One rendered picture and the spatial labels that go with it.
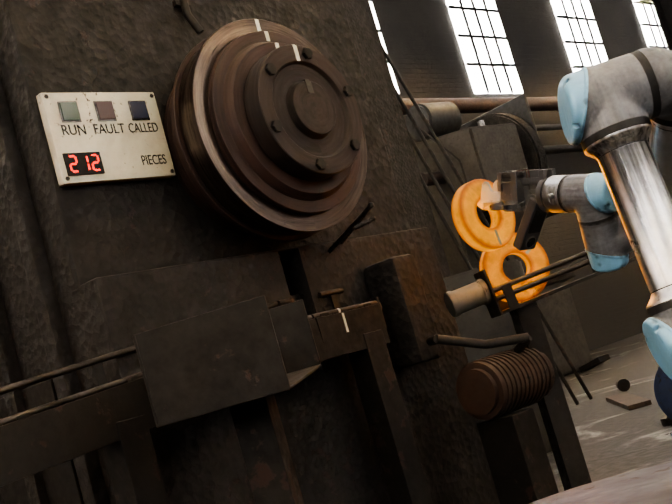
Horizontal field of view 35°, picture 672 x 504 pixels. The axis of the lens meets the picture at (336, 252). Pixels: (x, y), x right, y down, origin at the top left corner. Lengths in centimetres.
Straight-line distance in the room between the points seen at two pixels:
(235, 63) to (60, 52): 34
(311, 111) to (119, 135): 38
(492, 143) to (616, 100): 849
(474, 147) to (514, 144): 56
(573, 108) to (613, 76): 8
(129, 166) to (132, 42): 29
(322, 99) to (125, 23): 44
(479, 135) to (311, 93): 802
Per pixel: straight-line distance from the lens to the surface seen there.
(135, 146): 212
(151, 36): 229
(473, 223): 224
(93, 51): 219
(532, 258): 241
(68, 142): 204
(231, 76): 212
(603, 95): 176
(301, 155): 208
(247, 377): 150
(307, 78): 219
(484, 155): 1010
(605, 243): 208
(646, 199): 174
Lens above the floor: 58
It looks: 7 degrees up
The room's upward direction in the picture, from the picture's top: 16 degrees counter-clockwise
